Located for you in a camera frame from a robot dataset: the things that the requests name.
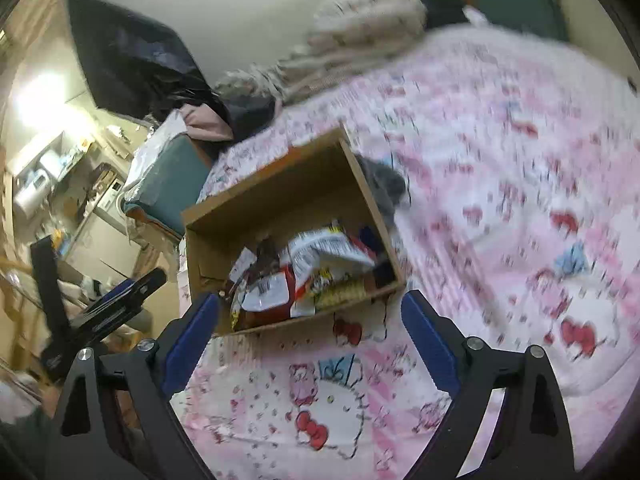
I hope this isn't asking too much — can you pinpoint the red snack packet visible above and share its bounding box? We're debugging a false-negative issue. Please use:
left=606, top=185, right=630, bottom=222
left=235, top=262, right=298, bottom=325

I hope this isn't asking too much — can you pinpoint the dark brown snack packet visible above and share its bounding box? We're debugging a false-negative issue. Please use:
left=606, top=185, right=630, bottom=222
left=254, top=237, right=282, bottom=283

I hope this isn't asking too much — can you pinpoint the brown cardboard box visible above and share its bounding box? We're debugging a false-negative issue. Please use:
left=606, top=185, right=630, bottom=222
left=181, top=127, right=407, bottom=337

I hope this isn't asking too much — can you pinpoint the cream floral quilt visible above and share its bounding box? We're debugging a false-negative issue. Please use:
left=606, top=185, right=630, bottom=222
left=215, top=0, right=428, bottom=106

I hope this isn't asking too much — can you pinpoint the pink garment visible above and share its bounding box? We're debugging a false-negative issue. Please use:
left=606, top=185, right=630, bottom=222
left=181, top=105, right=235, bottom=142

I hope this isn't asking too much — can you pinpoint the grey fuzzy cloth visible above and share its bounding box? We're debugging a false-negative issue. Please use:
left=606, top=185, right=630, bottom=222
left=357, top=155, right=412, bottom=221

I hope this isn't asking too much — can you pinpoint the pink printed bedsheet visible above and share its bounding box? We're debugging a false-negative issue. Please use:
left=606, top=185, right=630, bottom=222
left=170, top=25, right=640, bottom=480

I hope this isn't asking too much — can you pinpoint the dark grey cloth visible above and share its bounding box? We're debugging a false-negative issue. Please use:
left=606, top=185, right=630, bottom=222
left=220, top=92, right=278, bottom=143

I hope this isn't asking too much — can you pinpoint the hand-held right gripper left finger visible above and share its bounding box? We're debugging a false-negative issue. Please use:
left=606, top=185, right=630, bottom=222
left=50, top=291, right=222, bottom=480

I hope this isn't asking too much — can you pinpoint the white washing machine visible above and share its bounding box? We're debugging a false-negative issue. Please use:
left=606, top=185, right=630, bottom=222
left=95, top=180, right=127, bottom=222

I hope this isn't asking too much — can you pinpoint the white kitchen appliance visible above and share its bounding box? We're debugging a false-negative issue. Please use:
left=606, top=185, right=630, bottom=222
left=12, top=167, right=53, bottom=217

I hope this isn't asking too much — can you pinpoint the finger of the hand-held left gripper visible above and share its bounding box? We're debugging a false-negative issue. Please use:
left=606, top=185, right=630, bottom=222
left=131, top=266, right=169, bottom=307

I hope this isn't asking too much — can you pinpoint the person's left forearm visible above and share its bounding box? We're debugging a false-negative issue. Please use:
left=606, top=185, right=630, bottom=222
left=0, top=407, right=58, bottom=480

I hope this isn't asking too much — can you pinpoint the teal headboard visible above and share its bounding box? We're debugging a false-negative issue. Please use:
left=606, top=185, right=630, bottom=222
left=417, top=0, right=571, bottom=43

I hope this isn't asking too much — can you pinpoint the black plastic bag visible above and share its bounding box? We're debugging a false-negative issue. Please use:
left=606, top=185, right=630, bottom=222
left=65, top=0, right=226, bottom=121

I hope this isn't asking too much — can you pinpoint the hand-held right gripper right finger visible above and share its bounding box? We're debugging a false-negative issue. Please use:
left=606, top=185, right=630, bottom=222
left=400, top=289, right=577, bottom=480

